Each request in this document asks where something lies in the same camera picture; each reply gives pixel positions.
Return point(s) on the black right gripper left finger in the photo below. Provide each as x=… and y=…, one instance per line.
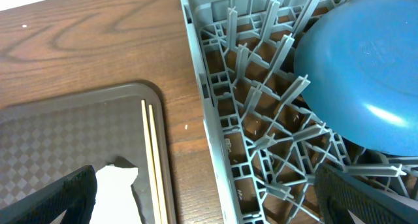
x=72, y=195

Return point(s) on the grey dishwasher rack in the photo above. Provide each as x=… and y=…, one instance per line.
x=265, y=143

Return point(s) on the wooden chopstick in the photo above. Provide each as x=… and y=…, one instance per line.
x=150, y=163
x=158, y=170

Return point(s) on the white tissue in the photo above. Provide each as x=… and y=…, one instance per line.
x=114, y=200

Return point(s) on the brown serving tray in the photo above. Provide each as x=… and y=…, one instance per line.
x=44, y=141

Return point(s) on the dark blue large bowl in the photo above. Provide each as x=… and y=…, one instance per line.
x=361, y=61

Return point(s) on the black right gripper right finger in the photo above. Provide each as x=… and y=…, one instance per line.
x=340, y=195

